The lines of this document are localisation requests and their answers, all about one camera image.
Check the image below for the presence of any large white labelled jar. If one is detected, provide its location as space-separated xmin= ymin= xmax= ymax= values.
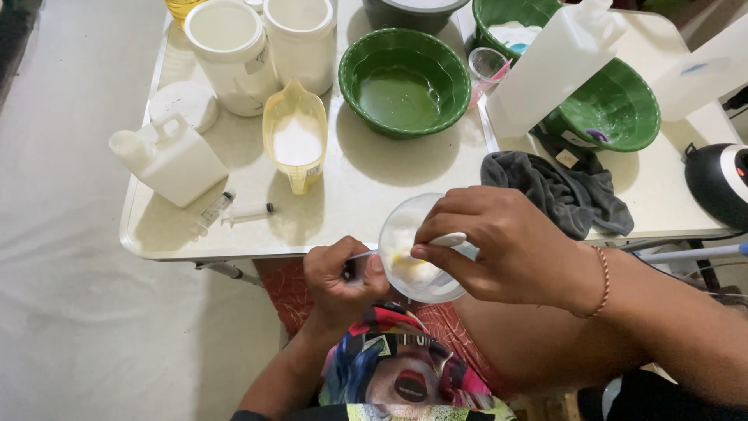
xmin=183 ymin=0 xmax=282 ymax=117

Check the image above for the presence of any small clear cup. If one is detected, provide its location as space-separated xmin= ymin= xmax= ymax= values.
xmin=467 ymin=47 xmax=513 ymax=110

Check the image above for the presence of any clear syringe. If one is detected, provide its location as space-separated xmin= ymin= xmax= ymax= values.
xmin=219 ymin=202 xmax=276 ymax=229
xmin=192 ymin=189 xmax=237 ymax=238

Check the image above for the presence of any small white jerrycan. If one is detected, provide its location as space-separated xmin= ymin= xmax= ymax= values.
xmin=108 ymin=112 xmax=230 ymax=209

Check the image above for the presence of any grey cloth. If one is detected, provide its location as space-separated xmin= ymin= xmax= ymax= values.
xmin=480 ymin=151 xmax=635 ymax=241

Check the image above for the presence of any white round lid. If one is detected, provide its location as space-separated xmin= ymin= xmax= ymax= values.
xmin=148 ymin=81 xmax=220 ymax=134

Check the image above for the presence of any black cloth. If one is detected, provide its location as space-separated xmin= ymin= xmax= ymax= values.
xmin=529 ymin=124 xmax=610 ymax=177

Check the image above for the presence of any tall white plastic bottle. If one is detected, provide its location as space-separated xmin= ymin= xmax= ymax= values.
xmin=485 ymin=0 xmax=630 ymax=140

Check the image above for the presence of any green bowl with liquid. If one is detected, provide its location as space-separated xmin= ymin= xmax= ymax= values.
xmin=338 ymin=28 xmax=472 ymax=140

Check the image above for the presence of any person's right hand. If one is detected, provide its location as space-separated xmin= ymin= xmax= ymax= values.
xmin=410 ymin=186 xmax=598 ymax=312

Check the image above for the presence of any metal table leg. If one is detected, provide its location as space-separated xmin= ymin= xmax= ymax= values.
xmin=194 ymin=260 xmax=265 ymax=288

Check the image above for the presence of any green bowl with white contents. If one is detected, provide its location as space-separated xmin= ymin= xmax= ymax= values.
xmin=472 ymin=0 xmax=565 ymax=63

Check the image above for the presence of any pink plastic spoon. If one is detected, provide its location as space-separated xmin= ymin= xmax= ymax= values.
xmin=469 ymin=58 xmax=513 ymax=106

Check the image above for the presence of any white bottle with blue mark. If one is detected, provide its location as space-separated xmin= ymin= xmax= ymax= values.
xmin=650 ymin=14 xmax=748 ymax=123

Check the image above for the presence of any white plain jar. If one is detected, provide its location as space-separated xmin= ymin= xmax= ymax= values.
xmin=262 ymin=0 xmax=339 ymax=97

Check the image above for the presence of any clear plastic measuring cup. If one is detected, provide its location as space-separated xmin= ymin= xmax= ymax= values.
xmin=345 ymin=193 xmax=481 ymax=304

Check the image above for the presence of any braided wrist bracelet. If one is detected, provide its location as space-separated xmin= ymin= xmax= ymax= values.
xmin=570 ymin=245 xmax=612 ymax=320

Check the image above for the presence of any person's left hand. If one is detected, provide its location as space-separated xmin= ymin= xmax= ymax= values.
xmin=303 ymin=235 xmax=390 ymax=332

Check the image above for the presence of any grey bucket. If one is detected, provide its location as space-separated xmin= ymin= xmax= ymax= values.
xmin=362 ymin=0 xmax=472 ymax=35

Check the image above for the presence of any red patterned fabric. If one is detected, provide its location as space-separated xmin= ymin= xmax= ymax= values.
xmin=259 ymin=257 xmax=503 ymax=401

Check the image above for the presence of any black and white appliance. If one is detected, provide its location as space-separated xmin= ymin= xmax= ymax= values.
xmin=683 ymin=142 xmax=748 ymax=230

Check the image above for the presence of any grey pipe with blue tip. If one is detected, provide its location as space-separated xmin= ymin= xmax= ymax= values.
xmin=639 ymin=242 xmax=748 ymax=265

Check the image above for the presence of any yellow measuring jug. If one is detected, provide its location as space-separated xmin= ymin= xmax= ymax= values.
xmin=262 ymin=78 xmax=329 ymax=196

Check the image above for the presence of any person's colourful printed shirt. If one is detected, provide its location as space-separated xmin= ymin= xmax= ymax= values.
xmin=317 ymin=301 xmax=516 ymax=421

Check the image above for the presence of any white plastic spoon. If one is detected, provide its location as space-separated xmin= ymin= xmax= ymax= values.
xmin=428 ymin=232 xmax=469 ymax=248

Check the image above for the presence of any green bowl with purple piece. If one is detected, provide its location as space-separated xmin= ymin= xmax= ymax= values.
xmin=540 ymin=57 xmax=662 ymax=153

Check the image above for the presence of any yellow oil bottle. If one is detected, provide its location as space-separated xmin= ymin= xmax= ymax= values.
xmin=164 ymin=0 xmax=209 ymax=30

